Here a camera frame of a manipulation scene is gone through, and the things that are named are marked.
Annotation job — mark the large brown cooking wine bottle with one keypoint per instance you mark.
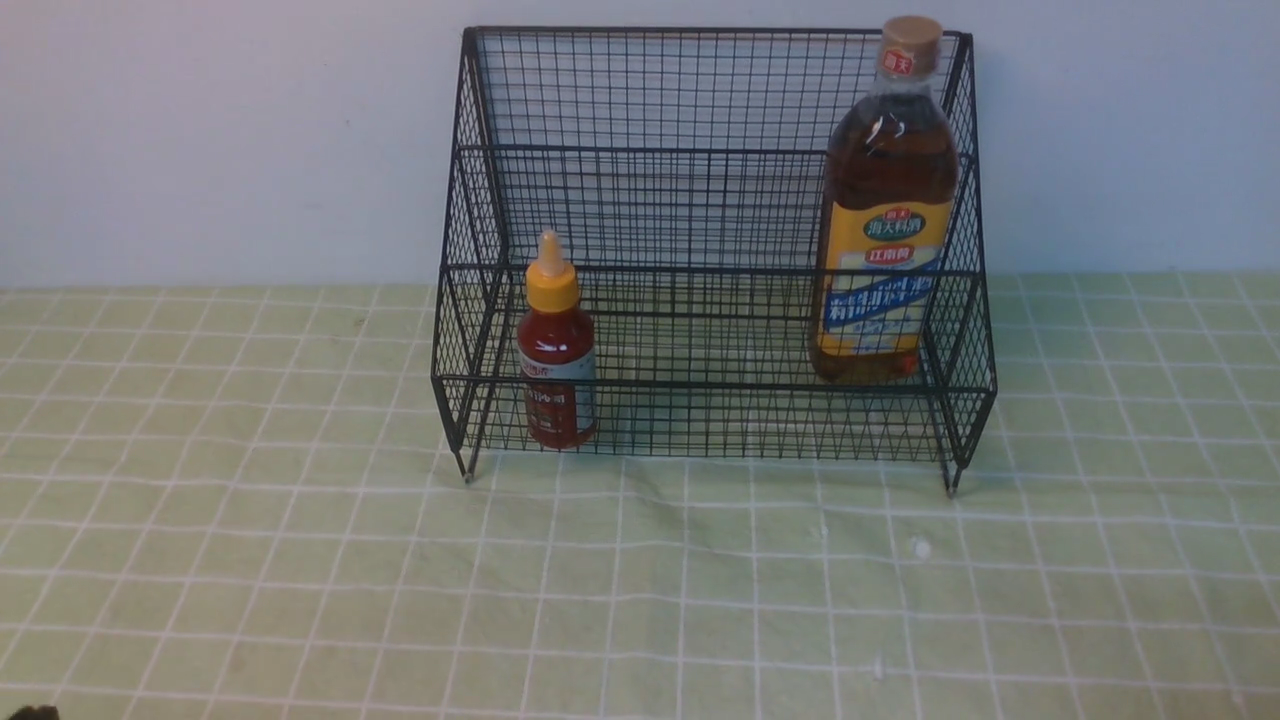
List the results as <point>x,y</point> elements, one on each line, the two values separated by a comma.
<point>890,179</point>

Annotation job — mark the green checked tablecloth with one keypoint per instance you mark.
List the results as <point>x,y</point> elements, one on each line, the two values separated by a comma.
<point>238,504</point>

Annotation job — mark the small red sauce bottle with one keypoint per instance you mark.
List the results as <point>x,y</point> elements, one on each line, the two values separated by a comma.
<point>556,352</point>

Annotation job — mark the black wire mesh shelf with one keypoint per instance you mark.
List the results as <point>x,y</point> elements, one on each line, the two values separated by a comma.
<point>682,169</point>

